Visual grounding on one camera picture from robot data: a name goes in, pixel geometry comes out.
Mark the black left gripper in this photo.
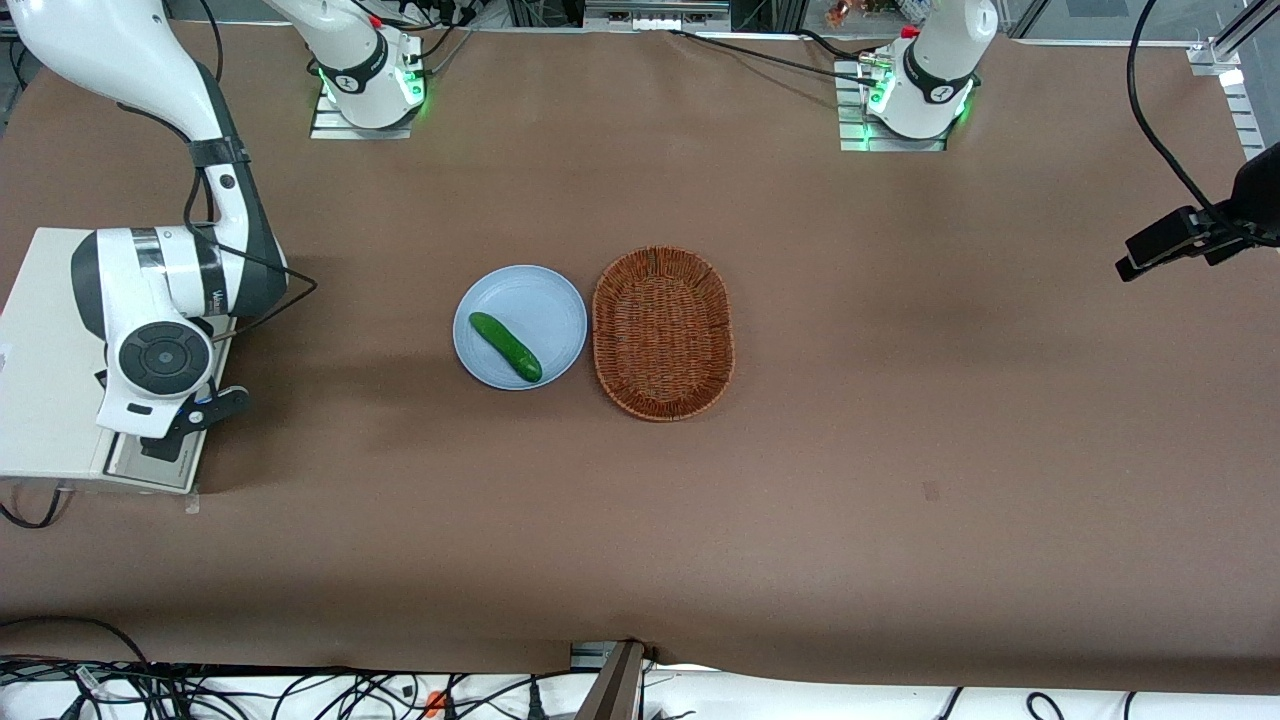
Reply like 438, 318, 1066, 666
1203, 143, 1280, 268

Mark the white toaster oven body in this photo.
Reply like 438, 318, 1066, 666
0, 226, 241, 496

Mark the green cucumber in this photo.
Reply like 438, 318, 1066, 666
468, 312, 544, 384

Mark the light blue round plate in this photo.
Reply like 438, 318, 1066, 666
453, 264, 589, 391

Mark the brown table cover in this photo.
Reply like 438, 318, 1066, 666
0, 20, 1280, 694

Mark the brown wicker basket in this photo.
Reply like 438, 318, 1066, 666
591, 246, 736, 423

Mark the grey power strip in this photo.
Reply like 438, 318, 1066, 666
583, 0, 733, 33

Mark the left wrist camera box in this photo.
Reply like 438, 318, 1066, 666
1115, 204, 1234, 284

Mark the grey slotted rail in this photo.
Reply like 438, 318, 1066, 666
1220, 70, 1269, 161

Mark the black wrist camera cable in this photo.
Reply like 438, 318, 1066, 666
1127, 0, 1280, 247
118, 98, 320, 333

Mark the black oven power cable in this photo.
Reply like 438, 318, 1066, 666
0, 480, 64, 530

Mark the aluminium frame profile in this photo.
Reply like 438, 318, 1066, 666
1188, 0, 1280, 86

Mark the black arcing cable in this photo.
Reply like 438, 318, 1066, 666
0, 614, 151, 667

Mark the aluminium arm base plate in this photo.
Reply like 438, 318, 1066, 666
837, 57, 949, 153
309, 75, 425, 140

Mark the black looping cable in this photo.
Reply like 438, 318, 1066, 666
198, 0, 224, 83

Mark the black base cable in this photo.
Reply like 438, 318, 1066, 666
668, 29, 883, 85

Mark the dark camera mount pole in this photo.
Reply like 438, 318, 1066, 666
570, 639, 653, 720

